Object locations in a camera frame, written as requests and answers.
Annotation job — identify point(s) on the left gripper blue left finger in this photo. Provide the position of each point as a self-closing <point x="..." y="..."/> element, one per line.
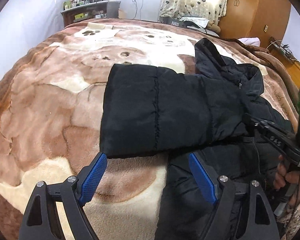
<point x="41" y="219"/>

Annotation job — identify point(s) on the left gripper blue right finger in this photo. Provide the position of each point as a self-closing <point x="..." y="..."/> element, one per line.
<point x="240" y="210"/>

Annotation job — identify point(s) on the black puffer jacket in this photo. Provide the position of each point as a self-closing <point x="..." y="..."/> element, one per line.
<point x="149" y="110"/>

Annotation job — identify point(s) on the person's right hand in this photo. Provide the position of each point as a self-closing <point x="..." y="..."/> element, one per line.
<point x="282" y="177"/>

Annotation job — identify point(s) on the wooden headboard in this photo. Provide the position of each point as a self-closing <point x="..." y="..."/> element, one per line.
<point x="283" y="53"/>

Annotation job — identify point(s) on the brown bear print blanket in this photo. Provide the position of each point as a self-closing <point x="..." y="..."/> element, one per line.
<point x="51" y="108"/>

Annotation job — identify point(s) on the white pillow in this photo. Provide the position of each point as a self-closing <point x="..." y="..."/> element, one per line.
<point x="250" y="41"/>

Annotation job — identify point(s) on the wooden wardrobe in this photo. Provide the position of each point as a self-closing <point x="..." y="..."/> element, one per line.
<point x="265" y="19"/>

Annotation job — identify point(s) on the black box with papers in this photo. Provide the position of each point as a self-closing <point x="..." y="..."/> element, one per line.
<point x="195" y="23"/>

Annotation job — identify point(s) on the dark wooden shelf desk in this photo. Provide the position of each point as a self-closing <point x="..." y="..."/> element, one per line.
<point x="101" y="9"/>

